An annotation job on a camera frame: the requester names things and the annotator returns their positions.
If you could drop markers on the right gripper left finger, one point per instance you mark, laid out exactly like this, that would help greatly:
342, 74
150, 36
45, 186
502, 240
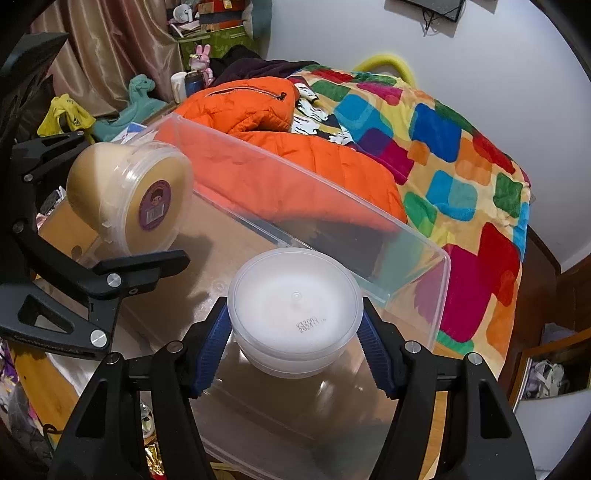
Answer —
181, 371

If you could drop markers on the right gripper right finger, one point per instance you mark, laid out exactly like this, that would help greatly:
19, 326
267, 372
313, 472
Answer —
407, 373

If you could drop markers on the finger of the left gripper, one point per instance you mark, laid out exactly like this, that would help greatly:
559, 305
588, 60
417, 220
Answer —
48, 160
138, 274

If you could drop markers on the beige round plastic jar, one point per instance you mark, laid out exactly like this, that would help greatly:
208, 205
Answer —
134, 197

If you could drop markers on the white round plastic jar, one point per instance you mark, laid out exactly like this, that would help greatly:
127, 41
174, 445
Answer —
293, 311

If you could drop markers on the clear plastic storage bin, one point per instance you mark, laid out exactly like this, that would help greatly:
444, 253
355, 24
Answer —
332, 425

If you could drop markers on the green dinosaur plush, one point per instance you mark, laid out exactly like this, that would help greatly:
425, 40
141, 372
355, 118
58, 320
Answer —
140, 107

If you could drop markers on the pink striped curtain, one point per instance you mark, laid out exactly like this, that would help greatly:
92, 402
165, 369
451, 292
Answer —
109, 43

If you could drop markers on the white cylindrical bottle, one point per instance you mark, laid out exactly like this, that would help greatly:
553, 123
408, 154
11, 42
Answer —
177, 83

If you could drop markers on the orange puffer jacket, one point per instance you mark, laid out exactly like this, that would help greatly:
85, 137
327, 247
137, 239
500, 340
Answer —
238, 136

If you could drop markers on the colourful patchwork blanket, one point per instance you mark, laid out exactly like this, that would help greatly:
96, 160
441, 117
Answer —
402, 149

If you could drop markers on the pink rabbit toy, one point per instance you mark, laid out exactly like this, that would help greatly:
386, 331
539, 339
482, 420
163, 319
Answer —
200, 62

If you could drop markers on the green storage box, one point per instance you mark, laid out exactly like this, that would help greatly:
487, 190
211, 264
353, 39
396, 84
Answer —
220, 40

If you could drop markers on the dark purple garment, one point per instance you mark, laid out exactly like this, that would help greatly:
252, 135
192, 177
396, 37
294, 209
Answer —
241, 63

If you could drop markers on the yellow curved headboard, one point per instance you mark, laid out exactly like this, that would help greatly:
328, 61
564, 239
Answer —
391, 62

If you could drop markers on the wall mounted black monitor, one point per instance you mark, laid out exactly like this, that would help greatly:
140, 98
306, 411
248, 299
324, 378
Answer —
447, 9

